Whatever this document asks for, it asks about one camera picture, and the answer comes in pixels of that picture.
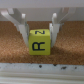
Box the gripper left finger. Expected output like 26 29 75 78
0 8 31 48

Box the yellow block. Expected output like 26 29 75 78
28 28 53 57

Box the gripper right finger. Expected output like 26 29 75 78
48 8 76 46

